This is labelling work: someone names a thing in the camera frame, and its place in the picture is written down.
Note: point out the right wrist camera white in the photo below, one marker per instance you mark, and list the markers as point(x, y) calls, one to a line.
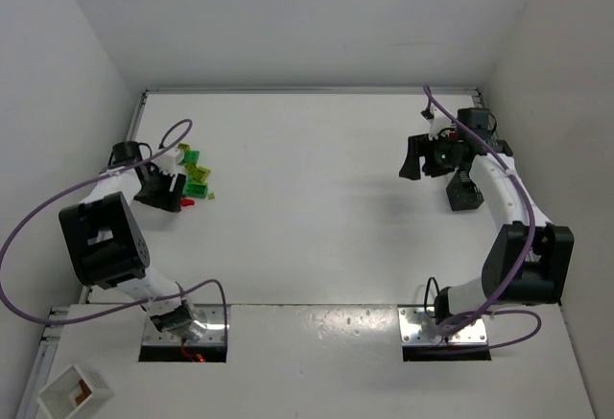
point(438, 122)

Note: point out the white slatted container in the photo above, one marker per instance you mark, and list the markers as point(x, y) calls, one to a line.
point(75, 393)

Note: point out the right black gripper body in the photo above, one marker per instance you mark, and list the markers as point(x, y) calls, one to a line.
point(427, 159)

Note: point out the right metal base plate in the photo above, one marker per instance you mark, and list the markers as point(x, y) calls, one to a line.
point(418, 330)

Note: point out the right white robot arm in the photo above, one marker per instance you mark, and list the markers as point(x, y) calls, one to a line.
point(530, 257)

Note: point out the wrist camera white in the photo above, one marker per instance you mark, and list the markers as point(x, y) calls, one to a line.
point(169, 162)
point(438, 122)

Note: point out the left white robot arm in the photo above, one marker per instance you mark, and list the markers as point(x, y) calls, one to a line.
point(106, 246)

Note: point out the green lego brick upper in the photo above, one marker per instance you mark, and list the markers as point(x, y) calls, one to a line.
point(191, 157)

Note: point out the large green lego brick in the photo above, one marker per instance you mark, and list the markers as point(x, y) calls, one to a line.
point(195, 190)

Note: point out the near black slatted container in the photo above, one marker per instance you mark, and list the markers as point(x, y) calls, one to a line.
point(462, 193)

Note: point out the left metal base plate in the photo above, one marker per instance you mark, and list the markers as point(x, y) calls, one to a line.
point(206, 330)

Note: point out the metal base plate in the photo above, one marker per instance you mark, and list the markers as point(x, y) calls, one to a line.
point(418, 330)
point(206, 330)

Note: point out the yellow-green lego brick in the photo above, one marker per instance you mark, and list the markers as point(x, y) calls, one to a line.
point(199, 174)

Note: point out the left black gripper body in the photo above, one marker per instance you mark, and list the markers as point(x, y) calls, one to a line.
point(160, 192)

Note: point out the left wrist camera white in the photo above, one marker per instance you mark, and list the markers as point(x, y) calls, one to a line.
point(169, 162)

